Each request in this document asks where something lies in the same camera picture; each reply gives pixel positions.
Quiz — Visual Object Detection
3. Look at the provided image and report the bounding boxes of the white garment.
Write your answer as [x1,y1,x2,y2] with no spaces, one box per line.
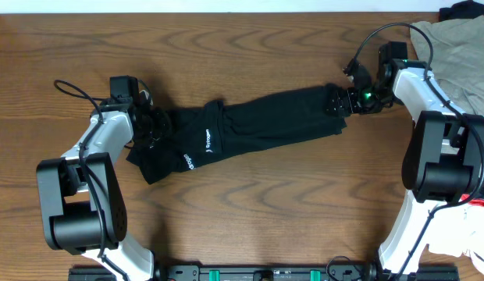
[427,204,484,275]

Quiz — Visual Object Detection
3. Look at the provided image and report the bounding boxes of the red and black garment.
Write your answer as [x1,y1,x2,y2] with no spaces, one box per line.
[468,195,484,207]

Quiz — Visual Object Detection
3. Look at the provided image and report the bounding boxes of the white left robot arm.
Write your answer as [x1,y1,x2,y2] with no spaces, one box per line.
[36,105,171,280]

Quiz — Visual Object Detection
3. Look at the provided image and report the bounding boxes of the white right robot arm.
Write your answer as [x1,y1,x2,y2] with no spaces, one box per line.
[330,58,484,280]

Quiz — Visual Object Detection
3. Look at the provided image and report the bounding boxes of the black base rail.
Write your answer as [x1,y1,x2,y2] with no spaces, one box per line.
[67,261,461,281]

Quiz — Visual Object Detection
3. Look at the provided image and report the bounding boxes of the khaki folded garment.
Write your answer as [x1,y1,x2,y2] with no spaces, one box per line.
[413,16,484,117]

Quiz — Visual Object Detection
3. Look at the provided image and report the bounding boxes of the black garment at corner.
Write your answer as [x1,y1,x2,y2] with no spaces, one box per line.
[438,0,484,22]

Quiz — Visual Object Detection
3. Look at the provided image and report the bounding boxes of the black t-shirt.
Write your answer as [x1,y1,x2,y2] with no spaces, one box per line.
[126,84,347,184]

